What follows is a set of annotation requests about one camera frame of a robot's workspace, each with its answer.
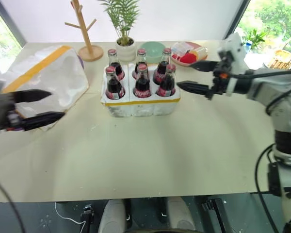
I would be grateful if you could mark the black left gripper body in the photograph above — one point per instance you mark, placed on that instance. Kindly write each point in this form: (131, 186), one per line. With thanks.
(11, 116)

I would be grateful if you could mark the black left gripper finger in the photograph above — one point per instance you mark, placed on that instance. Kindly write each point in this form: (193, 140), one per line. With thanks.
(31, 95)
(42, 120)

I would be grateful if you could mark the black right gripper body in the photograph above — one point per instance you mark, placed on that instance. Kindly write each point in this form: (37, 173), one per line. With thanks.
(220, 83)

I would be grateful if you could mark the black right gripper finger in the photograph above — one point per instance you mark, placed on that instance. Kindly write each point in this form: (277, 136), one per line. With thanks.
(196, 87)
(206, 66)

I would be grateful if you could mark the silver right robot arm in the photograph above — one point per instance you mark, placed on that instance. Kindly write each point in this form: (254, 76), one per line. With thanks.
(281, 85)

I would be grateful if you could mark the glass cola bottle red cap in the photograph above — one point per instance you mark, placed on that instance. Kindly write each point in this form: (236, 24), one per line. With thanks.
(167, 83)
(163, 66)
(116, 66)
(142, 83)
(114, 85)
(141, 56)

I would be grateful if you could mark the clear plastic box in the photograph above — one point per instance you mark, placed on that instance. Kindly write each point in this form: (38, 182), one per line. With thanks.
(183, 47)

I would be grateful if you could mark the white foam box yellow tape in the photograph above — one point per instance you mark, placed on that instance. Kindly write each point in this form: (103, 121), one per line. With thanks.
(58, 72)

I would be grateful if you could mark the white foam crate yellow tape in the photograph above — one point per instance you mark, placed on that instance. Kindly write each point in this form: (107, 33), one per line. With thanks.
(140, 109)

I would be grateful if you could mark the clear cup with orange lid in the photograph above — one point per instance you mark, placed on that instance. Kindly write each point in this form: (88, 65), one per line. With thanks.
(200, 53)

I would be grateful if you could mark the red food item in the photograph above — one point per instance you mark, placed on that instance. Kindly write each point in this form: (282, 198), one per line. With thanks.
(188, 58)

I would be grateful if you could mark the pink plate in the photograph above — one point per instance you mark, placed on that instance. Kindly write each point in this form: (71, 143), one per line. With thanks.
(195, 44)

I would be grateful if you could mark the water bottle blue cap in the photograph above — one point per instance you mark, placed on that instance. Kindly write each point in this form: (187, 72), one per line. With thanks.
(249, 44)

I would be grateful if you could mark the mint green bowl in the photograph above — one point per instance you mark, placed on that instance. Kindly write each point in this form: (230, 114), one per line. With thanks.
(152, 49)

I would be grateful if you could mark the small green leafy plant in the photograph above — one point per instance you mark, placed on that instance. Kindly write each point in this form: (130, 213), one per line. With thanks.
(255, 36)

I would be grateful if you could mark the purple round object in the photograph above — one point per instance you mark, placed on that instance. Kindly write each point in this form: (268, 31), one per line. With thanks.
(81, 62)

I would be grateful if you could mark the woven wicker basket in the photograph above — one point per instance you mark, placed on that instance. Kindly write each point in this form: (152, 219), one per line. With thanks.
(281, 61)

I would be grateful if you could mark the wooden mug tree stand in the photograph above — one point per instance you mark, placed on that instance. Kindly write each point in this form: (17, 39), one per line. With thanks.
(91, 54)

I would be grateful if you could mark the green plant in white pot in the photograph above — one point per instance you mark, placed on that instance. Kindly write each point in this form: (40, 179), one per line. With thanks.
(125, 52)

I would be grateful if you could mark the white left robot leg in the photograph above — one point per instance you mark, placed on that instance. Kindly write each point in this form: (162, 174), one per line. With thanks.
(112, 216)

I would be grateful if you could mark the white robot leg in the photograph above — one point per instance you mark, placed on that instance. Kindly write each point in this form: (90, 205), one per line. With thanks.
(180, 213)
(112, 216)

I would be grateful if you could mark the white right robot leg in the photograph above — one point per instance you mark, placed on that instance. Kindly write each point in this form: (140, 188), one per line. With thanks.
(180, 213)

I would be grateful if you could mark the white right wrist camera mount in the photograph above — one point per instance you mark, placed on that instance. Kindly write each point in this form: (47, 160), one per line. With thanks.
(237, 48)

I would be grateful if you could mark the dark window frame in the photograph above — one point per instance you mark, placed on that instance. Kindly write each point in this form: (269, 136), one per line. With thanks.
(237, 17)
(12, 24)

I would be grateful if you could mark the black metal bracket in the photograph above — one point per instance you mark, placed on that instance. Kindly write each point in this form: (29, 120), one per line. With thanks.
(214, 208)
(88, 213)

